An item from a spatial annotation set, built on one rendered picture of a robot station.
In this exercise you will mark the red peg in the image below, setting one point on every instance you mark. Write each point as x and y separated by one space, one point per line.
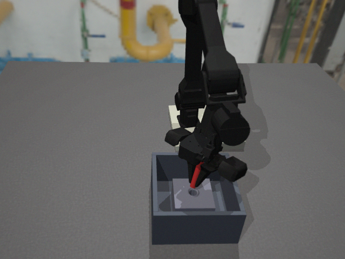
195 175

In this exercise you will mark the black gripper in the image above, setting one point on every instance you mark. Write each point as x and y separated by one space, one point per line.
231 168

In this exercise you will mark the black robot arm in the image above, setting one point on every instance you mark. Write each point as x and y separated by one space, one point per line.
220 74

